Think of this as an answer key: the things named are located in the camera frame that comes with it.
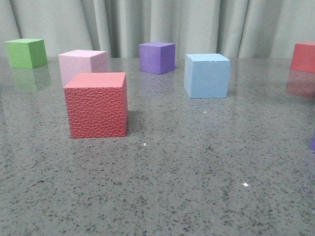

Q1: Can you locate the light blue foam cube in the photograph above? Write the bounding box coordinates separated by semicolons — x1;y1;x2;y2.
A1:
184;54;230;98

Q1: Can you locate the purple foam cube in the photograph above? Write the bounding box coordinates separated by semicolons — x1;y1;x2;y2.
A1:
139;42;176;74

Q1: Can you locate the red textured foam cube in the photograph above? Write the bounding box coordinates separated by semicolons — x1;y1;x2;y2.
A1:
63;72;128;138

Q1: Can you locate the pink foam cube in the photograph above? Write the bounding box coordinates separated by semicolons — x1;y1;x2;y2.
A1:
59;50;109;87

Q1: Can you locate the grey-green curtain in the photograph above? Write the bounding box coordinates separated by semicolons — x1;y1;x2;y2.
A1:
0;0;315;58

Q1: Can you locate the green foam cube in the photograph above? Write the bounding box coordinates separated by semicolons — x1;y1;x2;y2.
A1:
5;38;47;68

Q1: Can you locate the purple cube at right edge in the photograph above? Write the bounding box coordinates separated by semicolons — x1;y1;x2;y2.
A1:
311;134;315;150

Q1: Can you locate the red foam cube far right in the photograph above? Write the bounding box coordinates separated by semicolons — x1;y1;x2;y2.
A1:
290;41;315;73

